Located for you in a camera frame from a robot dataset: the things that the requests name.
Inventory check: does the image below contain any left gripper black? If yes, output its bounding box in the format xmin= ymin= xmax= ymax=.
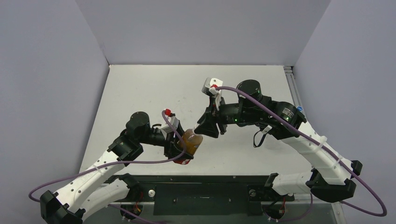
xmin=139 ymin=121 xmax=196 ymax=159

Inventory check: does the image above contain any tea bottle red label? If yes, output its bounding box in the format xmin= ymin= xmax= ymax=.
xmin=173 ymin=125 xmax=204 ymax=165

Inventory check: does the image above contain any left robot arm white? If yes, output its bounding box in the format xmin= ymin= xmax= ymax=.
xmin=40 ymin=109 xmax=186 ymax=224

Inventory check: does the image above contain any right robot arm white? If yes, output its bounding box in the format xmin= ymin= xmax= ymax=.
xmin=195 ymin=78 xmax=362 ymax=203

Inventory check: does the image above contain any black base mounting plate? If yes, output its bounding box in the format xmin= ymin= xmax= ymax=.
xmin=118 ymin=175 xmax=295 ymax=216

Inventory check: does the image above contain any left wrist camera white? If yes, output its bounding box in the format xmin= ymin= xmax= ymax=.
xmin=160 ymin=109 xmax=179 ymax=137

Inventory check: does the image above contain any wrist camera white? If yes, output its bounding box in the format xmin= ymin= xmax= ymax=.
xmin=160 ymin=109 xmax=179 ymax=137
xmin=201 ymin=77 xmax=223 ymax=111

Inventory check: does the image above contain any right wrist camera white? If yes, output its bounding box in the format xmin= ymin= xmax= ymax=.
xmin=201 ymin=77 xmax=223 ymax=111

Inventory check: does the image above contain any black cable loop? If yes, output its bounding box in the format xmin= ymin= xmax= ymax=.
xmin=235 ymin=122 xmax=273 ymax=148

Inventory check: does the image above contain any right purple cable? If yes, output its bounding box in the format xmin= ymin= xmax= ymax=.
xmin=215 ymin=86 xmax=388 ymax=217

